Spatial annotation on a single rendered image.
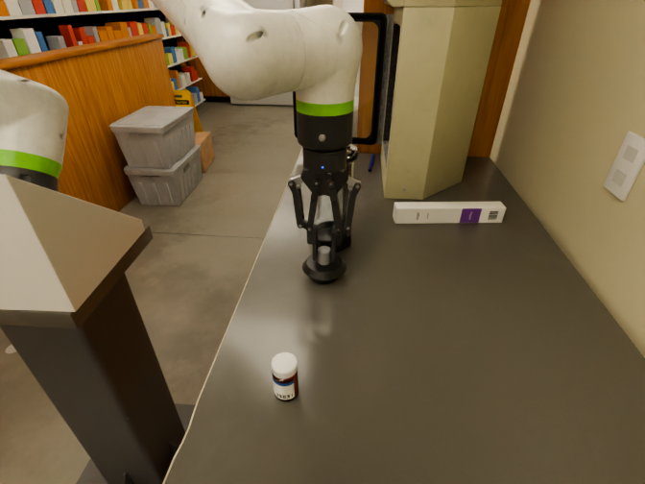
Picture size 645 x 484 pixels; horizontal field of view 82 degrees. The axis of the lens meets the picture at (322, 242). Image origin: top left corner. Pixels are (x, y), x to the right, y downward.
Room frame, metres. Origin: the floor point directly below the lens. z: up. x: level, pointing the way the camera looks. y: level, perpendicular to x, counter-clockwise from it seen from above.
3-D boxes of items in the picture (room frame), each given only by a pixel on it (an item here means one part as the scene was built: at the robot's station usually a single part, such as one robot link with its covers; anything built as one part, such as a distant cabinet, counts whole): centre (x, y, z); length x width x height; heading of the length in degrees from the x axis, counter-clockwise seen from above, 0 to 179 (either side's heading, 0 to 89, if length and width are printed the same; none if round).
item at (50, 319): (0.66, 0.62, 0.92); 0.32 x 0.32 x 0.04; 86
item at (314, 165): (0.61, 0.00, 1.18); 0.08 x 0.07 x 0.09; 84
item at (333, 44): (0.61, 0.00, 1.35); 0.13 x 0.11 x 0.14; 127
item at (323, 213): (0.74, -0.02, 1.06); 0.11 x 0.11 x 0.21
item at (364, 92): (1.31, -0.05, 1.19); 0.30 x 0.01 x 0.40; 76
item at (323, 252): (0.61, 0.00, 0.97); 0.09 x 0.09 x 0.07
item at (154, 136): (2.94, 1.31, 0.49); 0.60 x 0.42 x 0.33; 174
